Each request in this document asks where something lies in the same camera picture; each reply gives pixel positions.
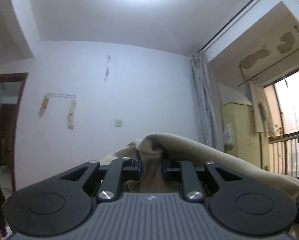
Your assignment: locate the beige zip hoodie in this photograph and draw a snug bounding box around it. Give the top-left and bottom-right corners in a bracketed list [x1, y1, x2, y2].
[100, 133, 299, 204]

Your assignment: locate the green cabinet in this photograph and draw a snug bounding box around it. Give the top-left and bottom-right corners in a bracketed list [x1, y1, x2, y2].
[221, 102, 270, 171]

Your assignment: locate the grey curtain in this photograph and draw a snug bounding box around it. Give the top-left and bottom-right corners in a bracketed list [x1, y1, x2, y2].
[190, 51, 223, 152]

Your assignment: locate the metal balcony railing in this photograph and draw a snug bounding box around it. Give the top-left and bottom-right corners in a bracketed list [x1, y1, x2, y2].
[268, 132, 299, 179]

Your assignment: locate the wall light switch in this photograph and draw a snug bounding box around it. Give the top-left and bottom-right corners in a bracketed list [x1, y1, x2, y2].
[115, 119, 122, 127]

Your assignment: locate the wall hook rack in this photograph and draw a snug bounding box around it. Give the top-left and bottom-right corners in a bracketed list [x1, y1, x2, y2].
[38, 93, 77, 131]

